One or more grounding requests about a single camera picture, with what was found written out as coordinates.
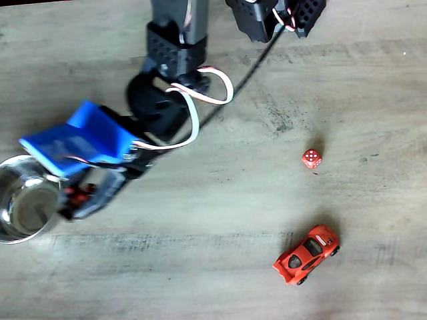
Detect red black lego figure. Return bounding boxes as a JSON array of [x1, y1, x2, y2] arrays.
[[63, 183, 96, 206]]

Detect red toy car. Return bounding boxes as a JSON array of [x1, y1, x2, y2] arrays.
[[272, 224, 342, 287]]

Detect red die white pips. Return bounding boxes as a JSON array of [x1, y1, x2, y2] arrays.
[[301, 149, 324, 171]]

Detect white servo cable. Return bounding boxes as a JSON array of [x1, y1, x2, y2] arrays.
[[131, 66, 235, 150]]

